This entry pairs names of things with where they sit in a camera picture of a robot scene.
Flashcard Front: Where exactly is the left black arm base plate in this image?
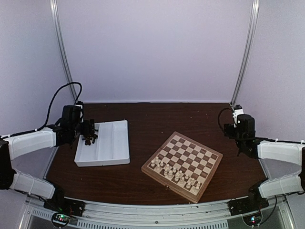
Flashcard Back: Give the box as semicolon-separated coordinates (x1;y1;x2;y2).
43;195;85;217

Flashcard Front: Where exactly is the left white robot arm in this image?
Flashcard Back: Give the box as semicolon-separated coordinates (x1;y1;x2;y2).
0;104;98;212

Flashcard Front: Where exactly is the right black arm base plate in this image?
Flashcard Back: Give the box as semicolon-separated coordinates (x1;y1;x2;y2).
228;197;269;216

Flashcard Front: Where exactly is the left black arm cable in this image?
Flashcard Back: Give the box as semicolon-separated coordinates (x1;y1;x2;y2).
0;82;83;139

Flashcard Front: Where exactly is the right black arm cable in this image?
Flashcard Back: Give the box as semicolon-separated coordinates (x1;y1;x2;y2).
218;107;241;157

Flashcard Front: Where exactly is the aluminium front rail frame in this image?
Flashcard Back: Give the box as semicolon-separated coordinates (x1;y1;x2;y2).
18;183;305;229

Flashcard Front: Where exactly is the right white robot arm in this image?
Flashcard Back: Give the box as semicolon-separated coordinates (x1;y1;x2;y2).
220;114;305;211

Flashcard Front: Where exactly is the left control circuit board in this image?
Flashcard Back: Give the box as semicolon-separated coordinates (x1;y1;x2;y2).
51;212;71;228

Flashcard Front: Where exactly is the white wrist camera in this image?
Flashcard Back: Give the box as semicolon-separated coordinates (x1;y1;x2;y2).
75;101;84;109
233;104;244;125

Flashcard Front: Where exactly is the left aluminium corner post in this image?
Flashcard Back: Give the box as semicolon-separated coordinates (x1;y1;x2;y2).
49;0;79;102

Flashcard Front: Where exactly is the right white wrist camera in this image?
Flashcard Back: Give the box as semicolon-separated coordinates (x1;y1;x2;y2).
233;104;244;125

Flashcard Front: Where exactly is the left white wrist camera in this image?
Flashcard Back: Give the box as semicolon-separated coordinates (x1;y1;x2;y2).
75;101;84;109

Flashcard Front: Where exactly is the control circuit board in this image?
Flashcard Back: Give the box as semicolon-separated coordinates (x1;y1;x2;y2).
51;212;71;228
243;215;262;227

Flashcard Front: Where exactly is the right control circuit board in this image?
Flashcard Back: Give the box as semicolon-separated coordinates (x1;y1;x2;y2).
243;215;262;227

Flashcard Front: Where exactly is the white plastic divided tray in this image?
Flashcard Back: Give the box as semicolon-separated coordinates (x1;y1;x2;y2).
74;120;130;167

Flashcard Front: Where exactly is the right aluminium corner post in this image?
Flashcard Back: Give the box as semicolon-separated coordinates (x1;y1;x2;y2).
230;0;260;107

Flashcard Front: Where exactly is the aluminium corner post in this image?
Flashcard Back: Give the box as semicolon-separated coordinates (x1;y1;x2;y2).
49;0;79;102
230;0;260;107

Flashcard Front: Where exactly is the pile of dark chess pieces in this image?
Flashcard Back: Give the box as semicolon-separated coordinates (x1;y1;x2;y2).
82;134;98;146

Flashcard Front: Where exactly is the wooden chess board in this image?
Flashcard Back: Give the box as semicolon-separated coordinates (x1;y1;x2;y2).
141;132;223;203

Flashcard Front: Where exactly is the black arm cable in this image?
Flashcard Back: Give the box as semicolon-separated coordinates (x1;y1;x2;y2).
0;82;83;139
218;107;241;157

